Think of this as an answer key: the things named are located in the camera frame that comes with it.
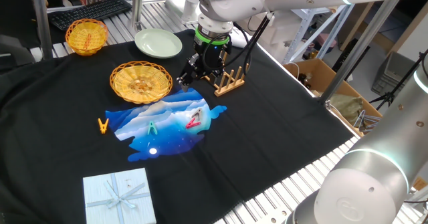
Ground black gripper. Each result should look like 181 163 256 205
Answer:
176 35 232 93

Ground woven wicker basket dish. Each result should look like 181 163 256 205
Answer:
109 60 174 105

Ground wooden dish rack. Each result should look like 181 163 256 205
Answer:
203 49 250 98

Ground metal shelf rack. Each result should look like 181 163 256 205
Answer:
282 5 357 64

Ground red clothespin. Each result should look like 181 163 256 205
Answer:
185 116 202 130

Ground pale green plate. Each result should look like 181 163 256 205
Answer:
134 28 183 60

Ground black cloth with blue print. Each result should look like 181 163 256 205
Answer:
0 29 355 224

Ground cardboard box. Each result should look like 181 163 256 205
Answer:
283 58 384 138

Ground deep woven wicker basket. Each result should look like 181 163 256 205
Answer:
65 18 110 57

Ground black keyboard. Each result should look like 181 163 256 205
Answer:
47 0 133 31

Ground light blue gift box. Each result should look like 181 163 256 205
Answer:
82 167 157 224

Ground olive cloth bag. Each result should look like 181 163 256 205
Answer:
329 93 364 124

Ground black tripod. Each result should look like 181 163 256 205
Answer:
369 48 428 111

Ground grey plastic crate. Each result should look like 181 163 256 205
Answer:
370 51 417 98

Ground white pedestal stand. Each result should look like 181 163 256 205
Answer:
165 0 205 26

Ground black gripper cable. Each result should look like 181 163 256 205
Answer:
177 0 272 81

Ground aluminium frame post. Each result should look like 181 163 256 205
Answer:
130 0 146 33
29 0 54 60
319 0 401 104

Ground grey wire hangers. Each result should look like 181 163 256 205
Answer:
352 109 382 133

